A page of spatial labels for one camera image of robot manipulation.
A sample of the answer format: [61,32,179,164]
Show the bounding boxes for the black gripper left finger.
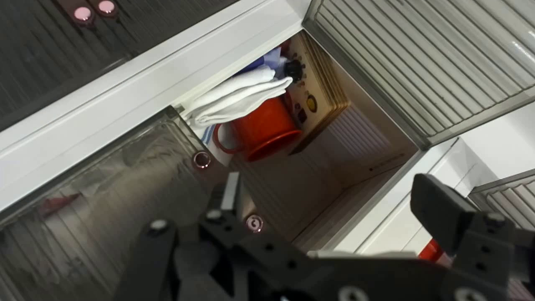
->
[205,172,241,221]

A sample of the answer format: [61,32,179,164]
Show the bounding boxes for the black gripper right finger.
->
[410,174,479,256]

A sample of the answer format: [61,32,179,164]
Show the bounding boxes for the door of shelf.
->
[307,0,535,144]
[0,109,230,301]

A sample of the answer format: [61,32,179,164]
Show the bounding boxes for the white plastic shelf cabinet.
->
[0,0,535,264]

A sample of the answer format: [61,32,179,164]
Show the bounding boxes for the orange plastic cup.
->
[213,97,302,162]

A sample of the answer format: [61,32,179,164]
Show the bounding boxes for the white folded towel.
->
[183,65,293,127]

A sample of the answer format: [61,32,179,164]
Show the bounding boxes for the wooden toy board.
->
[285,34,350,154]

